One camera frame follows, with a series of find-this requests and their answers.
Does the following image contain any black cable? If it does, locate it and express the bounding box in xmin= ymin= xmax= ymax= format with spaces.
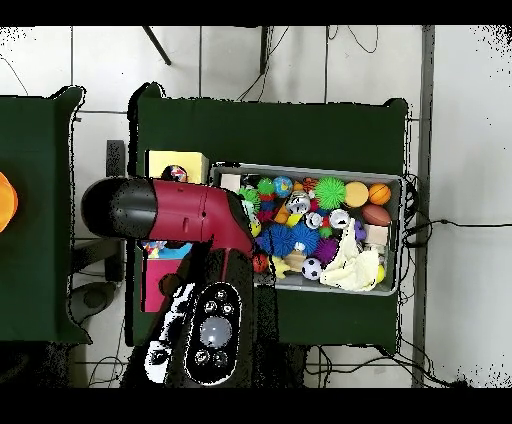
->
xmin=403 ymin=217 xmax=512 ymax=249

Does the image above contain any purple knobbly ball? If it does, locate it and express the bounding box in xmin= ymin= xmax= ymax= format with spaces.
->
xmin=313 ymin=236 xmax=340 ymax=264

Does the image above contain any green spiky ball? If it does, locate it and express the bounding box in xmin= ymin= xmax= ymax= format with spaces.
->
xmin=313 ymin=176 xmax=346 ymax=211

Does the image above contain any grey plastic foot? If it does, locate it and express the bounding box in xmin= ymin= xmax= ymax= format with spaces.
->
xmin=67 ymin=281 xmax=118 ymax=326

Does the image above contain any small wooden block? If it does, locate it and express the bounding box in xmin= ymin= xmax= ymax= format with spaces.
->
xmin=219 ymin=173 xmax=242 ymax=193

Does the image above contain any wooden box with three holes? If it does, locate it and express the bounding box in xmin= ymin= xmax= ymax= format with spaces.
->
xmin=141 ymin=150 xmax=210 ymax=314

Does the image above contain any blue spiky ball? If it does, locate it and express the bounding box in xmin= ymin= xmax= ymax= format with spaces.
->
xmin=261 ymin=222 xmax=297 ymax=258

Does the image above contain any large polka dot cloth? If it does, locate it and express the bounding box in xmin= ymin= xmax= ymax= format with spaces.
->
xmin=141 ymin=164 xmax=189 ymax=259

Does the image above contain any dark green tablecloth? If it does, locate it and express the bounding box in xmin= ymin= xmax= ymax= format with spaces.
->
xmin=0 ymin=85 xmax=93 ymax=346
xmin=126 ymin=82 xmax=410 ymax=348

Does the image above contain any orange plastic object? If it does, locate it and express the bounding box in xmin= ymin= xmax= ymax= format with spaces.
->
xmin=0 ymin=171 xmax=20 ymax=234

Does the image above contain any small soccer ball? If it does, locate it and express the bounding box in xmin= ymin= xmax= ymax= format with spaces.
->
xmin=300 ymin=257 xmax=324 ymax=281

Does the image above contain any rainbow spiky caterpillar toy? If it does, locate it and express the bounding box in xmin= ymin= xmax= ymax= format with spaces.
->
xmin=255 ymin=177 xmax=277 ymax=223

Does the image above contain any grey floor cable cover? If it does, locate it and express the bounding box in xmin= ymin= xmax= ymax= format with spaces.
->
xmin=411 ymin=25 xmax=436 ymax=388

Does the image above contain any globe print ball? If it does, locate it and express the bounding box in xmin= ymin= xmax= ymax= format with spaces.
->
xmin=272 ymin=175 xmax=294 ymax=199

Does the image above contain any wire mesh bin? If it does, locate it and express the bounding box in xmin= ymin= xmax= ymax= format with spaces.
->
xmin=209 ymin=161 xmax=405 ymax=297

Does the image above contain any pale yellow knitted cloth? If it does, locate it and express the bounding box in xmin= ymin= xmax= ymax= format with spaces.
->
xmin=319 ymin=217 xmax=386 ymax=293

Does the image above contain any black tripod leg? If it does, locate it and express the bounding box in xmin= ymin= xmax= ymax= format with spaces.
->
xmin=141 ymin=25 xmax=172 ymax=66
xmin=258 ymin=25 xmax=271 ymax=75

